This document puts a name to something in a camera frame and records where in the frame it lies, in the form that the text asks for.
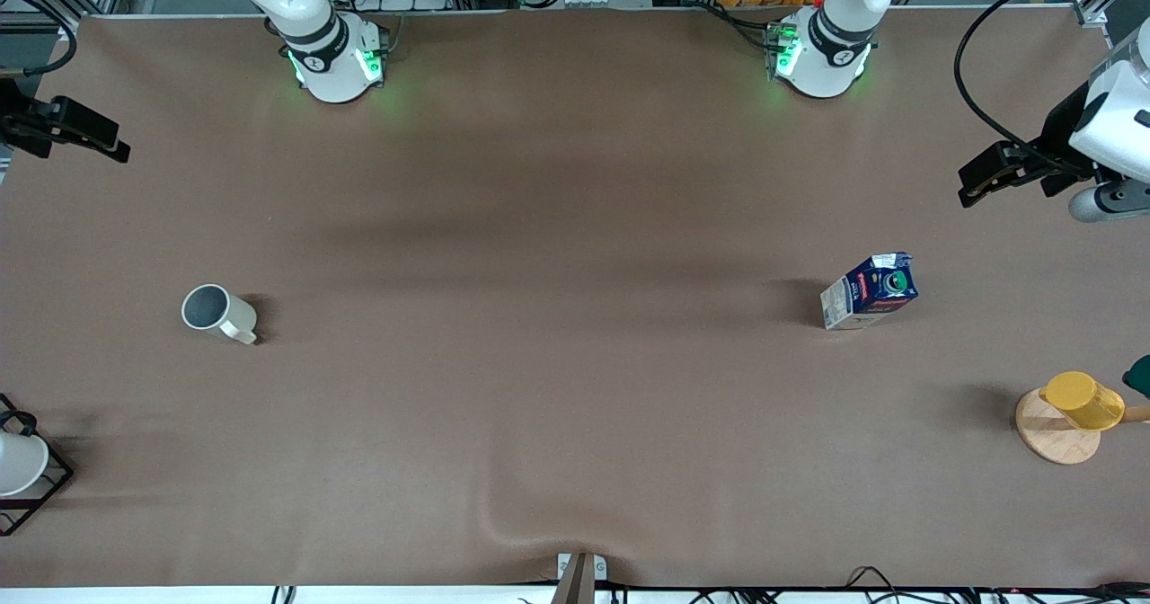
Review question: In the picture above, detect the blue white milk carton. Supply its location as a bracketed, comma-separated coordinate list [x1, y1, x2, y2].
[819, 252, 919, 331]

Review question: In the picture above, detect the white mug with handle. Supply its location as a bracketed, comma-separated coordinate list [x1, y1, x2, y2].
[181, 283, 260, 346]

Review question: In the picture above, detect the yellow plastic cup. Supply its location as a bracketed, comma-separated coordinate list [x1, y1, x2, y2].
[1039, 370, 1126, 431]

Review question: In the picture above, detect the round wooden cup stand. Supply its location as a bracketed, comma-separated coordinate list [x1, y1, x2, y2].
[1015, 386, 1150, 466]

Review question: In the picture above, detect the white cup in rack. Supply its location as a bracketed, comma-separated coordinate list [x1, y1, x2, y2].
[0, 431, 50, 498]

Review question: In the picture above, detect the table cover cloth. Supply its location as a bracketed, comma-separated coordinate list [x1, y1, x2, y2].
[0, 6, 1150, 589]

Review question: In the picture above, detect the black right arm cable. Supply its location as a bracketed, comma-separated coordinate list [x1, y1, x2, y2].
[0, 0, 80, 79]

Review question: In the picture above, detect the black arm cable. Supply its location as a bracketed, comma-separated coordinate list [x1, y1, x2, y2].
[0, 0, 80, 79]
[953, 0, 1150, 179]

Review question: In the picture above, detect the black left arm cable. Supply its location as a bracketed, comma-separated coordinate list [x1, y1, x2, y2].
[953, 0, 1150, 179]

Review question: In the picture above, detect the black wire rack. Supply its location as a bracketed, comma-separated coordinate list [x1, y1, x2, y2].
[0, 393, 75, 537]

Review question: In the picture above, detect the black floor cable bundle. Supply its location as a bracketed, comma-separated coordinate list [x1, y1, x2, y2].
[683, 566, 1150, 604]

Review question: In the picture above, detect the metal clamp bracket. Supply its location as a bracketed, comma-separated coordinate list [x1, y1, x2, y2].
[555, 552, 608, 604]

